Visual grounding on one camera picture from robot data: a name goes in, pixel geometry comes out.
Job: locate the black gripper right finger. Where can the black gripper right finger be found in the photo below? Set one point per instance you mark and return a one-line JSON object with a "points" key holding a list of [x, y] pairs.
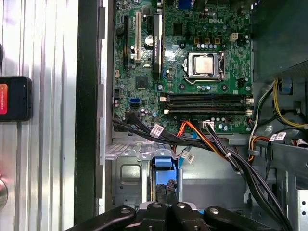
{"points": [[185, 216]]}

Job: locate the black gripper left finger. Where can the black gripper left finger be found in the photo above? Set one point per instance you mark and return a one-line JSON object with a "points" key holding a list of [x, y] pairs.
{"points": [[154, 216]]}

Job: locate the hard disk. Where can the hard disk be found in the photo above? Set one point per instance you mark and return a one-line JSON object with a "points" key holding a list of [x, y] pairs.
{"points": [[164, 173]]}

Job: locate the black RAM slot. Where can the black RAM slot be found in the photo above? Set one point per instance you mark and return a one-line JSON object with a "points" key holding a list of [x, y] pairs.
{"points": [[207, 97], [207, 110]]}

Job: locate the metal optical drive cage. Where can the metal optical drive cage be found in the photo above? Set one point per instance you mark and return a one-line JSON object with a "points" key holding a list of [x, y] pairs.
{"points": [[300, 207]]}

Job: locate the black PC case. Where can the black PC case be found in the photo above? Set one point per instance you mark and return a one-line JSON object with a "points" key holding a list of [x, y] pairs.
{"points": [[86, 96]]}

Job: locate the metal CPU socket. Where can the metal CPU socket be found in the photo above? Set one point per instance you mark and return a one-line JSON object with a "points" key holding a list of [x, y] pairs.
{"points": [[191, 66]]}

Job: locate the round silver metal object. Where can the round silver metal object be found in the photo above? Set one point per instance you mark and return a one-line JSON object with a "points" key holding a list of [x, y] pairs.
{"points": [[3, 195]]}

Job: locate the silver CPU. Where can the silver CPU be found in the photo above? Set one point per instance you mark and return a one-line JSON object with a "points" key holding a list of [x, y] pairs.
{"points": [[203, 65]]}

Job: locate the green motherboard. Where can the green motherboard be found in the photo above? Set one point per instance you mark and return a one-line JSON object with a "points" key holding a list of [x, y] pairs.
{"points": [[240, 60]]}

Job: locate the black graphics card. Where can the black graphics card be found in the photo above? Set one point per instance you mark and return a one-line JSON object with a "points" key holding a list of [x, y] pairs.
{"points": [[157, 48]]}

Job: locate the silver coin battery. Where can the silver coin battery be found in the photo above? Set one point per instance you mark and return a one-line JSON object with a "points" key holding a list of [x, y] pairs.
{"points": [[149, 41]]}

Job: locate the black smartphone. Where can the black smartphone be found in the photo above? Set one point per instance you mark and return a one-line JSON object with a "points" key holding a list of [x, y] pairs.
{"points": [[19, 101]]}

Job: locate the black expansion slot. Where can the black expansion slot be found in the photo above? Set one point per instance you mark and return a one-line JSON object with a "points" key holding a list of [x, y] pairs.
{"points": [[125, 41]]}

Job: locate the white expansion slot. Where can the white expansion slot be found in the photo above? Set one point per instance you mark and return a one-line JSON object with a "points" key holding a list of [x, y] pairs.
{"points": [[137, 36]]}

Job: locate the grey power supply unit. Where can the grey power supply unit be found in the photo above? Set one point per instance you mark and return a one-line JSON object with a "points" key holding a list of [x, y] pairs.
{"points": [[279, 36]]}

